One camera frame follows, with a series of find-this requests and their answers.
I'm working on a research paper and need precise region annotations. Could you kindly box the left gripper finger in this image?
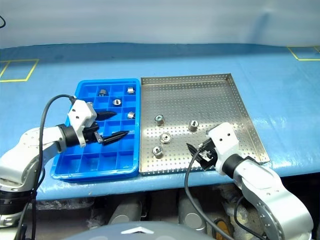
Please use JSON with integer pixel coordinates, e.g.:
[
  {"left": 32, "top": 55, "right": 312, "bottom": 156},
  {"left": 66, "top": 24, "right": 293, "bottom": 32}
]
[
  {"left": 95, "top": 111, "right": 118, "bottom": 121},
  {"left": 101, "top": 130, "right": 130, "bottom": 147}
]

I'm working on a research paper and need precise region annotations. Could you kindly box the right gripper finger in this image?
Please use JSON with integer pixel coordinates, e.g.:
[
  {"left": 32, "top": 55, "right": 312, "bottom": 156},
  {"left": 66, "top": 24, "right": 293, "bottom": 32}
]
[
  {"left": 185, "top": 142, "right": 201, "bottom": 155},
  {"left": 190, "top": 150, "right": 202, "bottom": 165}
]

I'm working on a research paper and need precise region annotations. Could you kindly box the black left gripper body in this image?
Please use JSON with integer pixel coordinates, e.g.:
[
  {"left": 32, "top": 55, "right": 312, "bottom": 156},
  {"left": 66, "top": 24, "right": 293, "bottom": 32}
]
[{"left": 83, "top": 121, "right": 104, "bottom": 145}]

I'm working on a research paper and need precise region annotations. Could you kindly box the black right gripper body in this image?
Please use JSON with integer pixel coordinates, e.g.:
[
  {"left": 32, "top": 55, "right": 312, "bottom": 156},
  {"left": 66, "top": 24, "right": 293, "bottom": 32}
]
[{"left": 196, "top": 138, "right": 217, "bottom": 172}]

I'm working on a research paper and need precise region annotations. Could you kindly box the blue compartment tray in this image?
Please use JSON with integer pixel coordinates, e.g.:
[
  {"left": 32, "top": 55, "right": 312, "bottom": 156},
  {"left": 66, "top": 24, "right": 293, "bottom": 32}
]
[{"left": 50, "top": 78, "right": 141, "bottom": 182}]

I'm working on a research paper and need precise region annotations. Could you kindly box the perforated metal tray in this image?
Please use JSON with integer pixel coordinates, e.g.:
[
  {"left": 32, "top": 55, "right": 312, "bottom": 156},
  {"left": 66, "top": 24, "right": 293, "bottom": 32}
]
[{"left": 138, "top": 72, "right": 271, "bottom": 177}]

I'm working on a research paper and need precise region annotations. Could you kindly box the grey rounded cylinder shape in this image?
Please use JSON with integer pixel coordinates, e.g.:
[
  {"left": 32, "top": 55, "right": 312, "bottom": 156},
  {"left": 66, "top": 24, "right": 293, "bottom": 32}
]
[
  {"left": 108, "top": 196, "right": 151, "bottom": 225},
  {"left": 177, "top": 192, "right": 207, "bottom": 232}
]

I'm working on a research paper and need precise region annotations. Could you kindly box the yellow and black object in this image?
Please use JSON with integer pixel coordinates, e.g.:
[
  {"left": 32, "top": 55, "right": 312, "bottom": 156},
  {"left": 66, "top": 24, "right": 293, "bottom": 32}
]
[{"left": 214, "top": 218, "right": 229, "bottom": 237}]

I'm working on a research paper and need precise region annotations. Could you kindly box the blue plastic table cover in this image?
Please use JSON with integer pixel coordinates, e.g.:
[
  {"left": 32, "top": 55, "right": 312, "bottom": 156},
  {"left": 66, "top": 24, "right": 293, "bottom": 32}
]
[{"left": 0, "top": 42, "right": 320, "bottom": 201}]

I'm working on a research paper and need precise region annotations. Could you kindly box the grey rounded shape white chevron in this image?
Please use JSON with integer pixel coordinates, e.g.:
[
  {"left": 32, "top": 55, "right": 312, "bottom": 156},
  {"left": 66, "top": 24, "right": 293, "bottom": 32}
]
[{"left": 63, "top": 220, "right": 210, "bottom": 240}]

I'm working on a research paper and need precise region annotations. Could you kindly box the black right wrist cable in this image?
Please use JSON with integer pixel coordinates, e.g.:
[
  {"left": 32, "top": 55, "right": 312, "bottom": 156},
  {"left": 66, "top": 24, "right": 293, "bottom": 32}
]
[{"left": 184, "top": 147, "right": 235, "bottom": 240}]

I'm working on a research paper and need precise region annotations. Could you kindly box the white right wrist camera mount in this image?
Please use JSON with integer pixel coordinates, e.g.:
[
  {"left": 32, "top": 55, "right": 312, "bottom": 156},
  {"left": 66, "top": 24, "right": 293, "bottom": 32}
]
[{"left": 206, "top": 122, "right": 241, "bottom": 176}]

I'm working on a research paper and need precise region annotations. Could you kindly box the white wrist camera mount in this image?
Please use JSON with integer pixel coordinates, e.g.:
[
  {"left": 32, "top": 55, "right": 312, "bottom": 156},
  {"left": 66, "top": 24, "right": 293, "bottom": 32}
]
[
  {"left": 67, "top": 99, "right": 98, "bottom": 148},
  {"left": 206, "top": 122, "right": 241, "bottom": 176}
]

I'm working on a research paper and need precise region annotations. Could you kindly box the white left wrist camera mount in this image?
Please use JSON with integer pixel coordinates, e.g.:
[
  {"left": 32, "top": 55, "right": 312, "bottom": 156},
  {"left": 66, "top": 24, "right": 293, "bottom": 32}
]
[{"left": 67, "top": 99, "right": 98, "bottom": 148}]

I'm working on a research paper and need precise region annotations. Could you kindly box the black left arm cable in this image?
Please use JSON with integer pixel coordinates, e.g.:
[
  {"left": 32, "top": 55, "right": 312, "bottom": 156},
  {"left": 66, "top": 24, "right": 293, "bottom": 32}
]
[{"left": 14, "top": 94, "right": 77, "bottom": 240}]

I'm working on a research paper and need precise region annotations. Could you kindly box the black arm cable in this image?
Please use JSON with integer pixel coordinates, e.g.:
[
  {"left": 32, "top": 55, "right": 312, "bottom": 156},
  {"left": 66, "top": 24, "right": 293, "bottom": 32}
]
[
  {"left": 14, "top": 94, "right": 77, "bottom": 240},
  {"left": 234, "top": 195, "right": 267, "bottom": 240}
]

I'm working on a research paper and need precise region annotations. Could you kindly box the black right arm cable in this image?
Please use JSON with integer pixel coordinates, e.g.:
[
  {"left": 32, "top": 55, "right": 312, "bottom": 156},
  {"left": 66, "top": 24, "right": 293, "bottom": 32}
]
[{"left": 234, "top": 195, "right": 267, "bottom": 240}]

